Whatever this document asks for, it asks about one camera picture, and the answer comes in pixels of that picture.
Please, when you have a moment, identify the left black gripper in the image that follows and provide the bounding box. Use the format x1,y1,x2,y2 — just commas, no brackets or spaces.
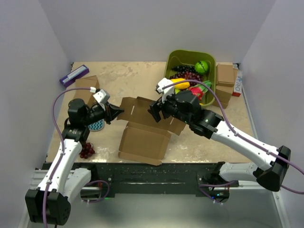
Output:
82,101,124,126

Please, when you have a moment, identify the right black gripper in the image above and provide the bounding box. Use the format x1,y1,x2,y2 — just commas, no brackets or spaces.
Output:
148,90,192,124

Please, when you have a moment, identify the brown cardboard paper box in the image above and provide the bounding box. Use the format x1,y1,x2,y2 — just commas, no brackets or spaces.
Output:
117,97,186,166

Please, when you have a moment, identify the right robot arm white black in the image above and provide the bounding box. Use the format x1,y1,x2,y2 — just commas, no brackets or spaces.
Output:
148,91,291,192

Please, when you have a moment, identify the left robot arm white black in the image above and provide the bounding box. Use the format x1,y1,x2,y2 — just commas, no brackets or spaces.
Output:
25,98,123,226

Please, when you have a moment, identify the folded cardboard box left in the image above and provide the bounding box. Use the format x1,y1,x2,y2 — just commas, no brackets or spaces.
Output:
75,75,100,107

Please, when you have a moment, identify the folded cardboard box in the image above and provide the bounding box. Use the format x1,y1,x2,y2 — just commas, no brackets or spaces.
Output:
75,75,100,107
215,85,233,109
216,64,235,87

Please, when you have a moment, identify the purple rectangular box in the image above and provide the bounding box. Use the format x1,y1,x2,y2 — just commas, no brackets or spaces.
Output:
59,65,89,88

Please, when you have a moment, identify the folded cardboard box lower right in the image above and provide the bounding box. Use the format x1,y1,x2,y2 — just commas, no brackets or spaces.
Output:
215,85,233,109

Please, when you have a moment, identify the folded cardboard box top right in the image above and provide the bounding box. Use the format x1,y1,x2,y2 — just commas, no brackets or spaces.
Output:
216,64,235,87

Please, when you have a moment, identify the blue zigzag sponge pad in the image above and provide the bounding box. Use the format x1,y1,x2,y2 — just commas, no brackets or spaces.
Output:
88,119,105,132

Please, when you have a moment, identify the yellow mango toy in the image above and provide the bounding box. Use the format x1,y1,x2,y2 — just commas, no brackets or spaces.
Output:
171,78,190,90

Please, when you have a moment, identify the red grape bunch in basket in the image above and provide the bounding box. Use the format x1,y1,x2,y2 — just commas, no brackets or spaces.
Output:
169,71,203,82

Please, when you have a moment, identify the red grape bunch on table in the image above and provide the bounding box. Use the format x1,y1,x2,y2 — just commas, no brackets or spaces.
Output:
79,142,95,159

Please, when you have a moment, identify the pink dragon fruit toy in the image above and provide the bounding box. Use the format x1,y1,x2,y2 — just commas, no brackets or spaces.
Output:
188,80,212,104

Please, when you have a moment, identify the dark purple grape bunch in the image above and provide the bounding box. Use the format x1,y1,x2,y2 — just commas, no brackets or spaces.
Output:
171,65,196,73

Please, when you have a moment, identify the green plastic basket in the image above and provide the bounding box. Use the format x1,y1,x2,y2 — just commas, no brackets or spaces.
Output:
164,50,216,107

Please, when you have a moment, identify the green round melon toy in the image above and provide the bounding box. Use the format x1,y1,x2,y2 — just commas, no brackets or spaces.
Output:
194,61,209,75

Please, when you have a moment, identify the white red carton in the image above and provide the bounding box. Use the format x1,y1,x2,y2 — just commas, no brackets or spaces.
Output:
232,69,243,97

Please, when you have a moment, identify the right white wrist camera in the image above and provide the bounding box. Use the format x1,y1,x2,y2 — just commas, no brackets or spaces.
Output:
155,78,174,95

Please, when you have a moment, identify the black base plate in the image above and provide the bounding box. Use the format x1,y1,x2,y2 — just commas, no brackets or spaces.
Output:
72,162,227,198

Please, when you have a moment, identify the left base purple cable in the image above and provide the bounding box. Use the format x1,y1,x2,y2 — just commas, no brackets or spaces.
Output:
81,180,110,204

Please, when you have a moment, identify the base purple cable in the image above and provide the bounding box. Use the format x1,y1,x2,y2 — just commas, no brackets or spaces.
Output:
198,180,239,204
81,180,110,204

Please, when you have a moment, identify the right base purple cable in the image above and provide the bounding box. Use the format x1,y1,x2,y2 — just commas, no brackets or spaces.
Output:
198,180,239,204

